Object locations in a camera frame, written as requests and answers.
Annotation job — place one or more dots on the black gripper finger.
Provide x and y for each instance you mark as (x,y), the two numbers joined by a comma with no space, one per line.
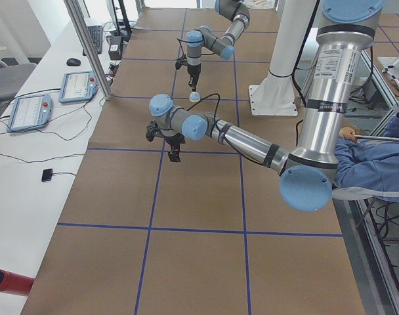
(193,83)
(174,154)

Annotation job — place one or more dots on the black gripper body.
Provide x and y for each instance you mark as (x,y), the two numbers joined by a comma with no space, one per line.
(174,141)
(193,71)

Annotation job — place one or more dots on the blue call bell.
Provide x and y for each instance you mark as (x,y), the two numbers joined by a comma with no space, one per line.
(194,97)

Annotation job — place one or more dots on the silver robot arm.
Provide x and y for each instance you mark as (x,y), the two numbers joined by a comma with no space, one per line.
(203,37)
(306,172)

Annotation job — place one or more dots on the person's hand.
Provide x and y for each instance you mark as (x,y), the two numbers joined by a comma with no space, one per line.
(348,133)

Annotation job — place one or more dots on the black adapter box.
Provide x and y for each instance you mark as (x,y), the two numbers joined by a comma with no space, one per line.
(115,50)

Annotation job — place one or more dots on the black keyboard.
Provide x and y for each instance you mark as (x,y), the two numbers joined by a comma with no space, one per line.
(96,35)

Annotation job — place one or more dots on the far teach pendant tablet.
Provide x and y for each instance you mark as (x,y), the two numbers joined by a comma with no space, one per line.
(77,87)

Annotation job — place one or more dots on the teach pendant tablet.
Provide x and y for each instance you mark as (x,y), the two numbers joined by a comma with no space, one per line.
(77,87)
(29,113)

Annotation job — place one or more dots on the black computer mouse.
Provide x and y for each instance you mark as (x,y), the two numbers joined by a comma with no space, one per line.
(73,62)

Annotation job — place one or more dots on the small black puck device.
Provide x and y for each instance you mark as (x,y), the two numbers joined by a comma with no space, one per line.
(47,175)

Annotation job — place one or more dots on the near teach pendant tablet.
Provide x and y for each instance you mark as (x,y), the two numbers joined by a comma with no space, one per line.
(29,113)

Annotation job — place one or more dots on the metal rod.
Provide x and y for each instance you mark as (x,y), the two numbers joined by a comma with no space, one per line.
(379,138)

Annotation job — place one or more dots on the grey office chair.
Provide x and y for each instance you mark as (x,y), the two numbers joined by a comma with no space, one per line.
(12,79)

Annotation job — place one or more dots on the person in blue sweater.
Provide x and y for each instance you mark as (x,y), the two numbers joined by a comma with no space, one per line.
(369,167)

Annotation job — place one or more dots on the red cylinder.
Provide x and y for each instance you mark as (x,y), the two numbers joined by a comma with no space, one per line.
(15,284)

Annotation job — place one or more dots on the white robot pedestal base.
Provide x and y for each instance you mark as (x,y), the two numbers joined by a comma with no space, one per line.
(275,95)

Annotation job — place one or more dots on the grey aluminium frame post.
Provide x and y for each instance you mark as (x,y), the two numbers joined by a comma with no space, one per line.
(82,32)

